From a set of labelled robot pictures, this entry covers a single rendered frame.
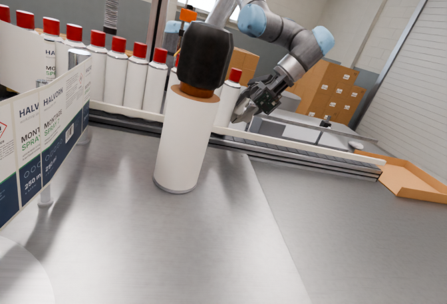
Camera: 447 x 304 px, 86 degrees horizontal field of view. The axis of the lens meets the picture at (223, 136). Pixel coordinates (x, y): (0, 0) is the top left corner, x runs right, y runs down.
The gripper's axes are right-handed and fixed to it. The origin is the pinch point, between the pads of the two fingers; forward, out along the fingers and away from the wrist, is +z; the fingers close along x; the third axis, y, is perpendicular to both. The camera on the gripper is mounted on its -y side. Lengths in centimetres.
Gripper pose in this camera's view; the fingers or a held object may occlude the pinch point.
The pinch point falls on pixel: (233, 118)
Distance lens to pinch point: 76.6
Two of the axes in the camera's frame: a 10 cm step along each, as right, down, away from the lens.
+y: 1.4, 4.5, -8.8
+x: 6.9, 6.0, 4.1
